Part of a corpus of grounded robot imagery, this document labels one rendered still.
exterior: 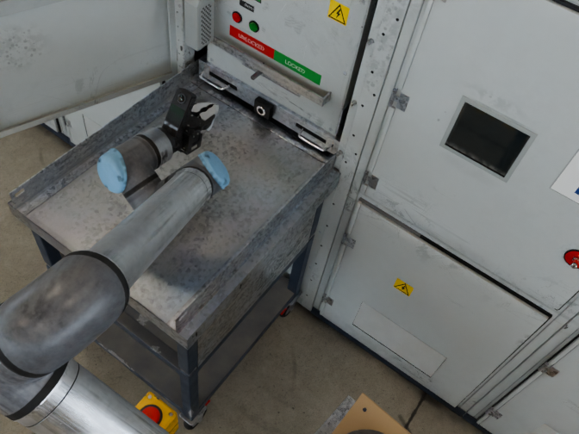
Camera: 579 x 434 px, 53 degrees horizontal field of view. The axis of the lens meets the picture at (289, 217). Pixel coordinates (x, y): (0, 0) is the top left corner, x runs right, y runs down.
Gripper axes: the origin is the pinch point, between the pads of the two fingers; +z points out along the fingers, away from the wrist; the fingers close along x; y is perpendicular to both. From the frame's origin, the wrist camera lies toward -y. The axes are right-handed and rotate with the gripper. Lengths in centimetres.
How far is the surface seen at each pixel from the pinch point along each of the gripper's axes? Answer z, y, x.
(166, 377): -24, 95, 13
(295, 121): 27.1, 12.4, 11.0
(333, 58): 23.7, -14.6, 18.5
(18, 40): -20, -1, -50
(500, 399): 34, 75, 109
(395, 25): 16, -33, 34
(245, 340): 3, 91, 26
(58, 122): 37, 90, -109
